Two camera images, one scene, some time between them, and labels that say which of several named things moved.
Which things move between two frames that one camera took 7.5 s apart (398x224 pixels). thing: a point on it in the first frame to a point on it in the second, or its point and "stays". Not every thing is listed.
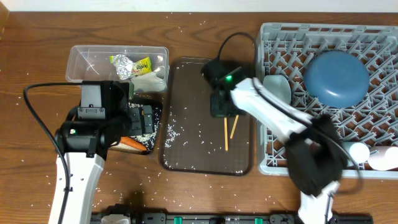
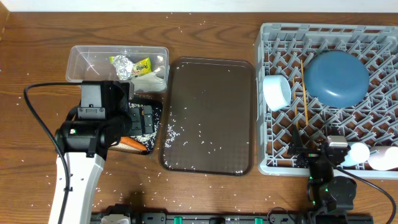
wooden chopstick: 234,126 to 304,91
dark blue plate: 336,78 stays
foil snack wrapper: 125,69 stays
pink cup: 387,158 stays
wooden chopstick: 226,133 to 295,102
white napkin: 148,82 stays
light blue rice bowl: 278,84 stays
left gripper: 142,119 stays
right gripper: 224,109 to 311,155
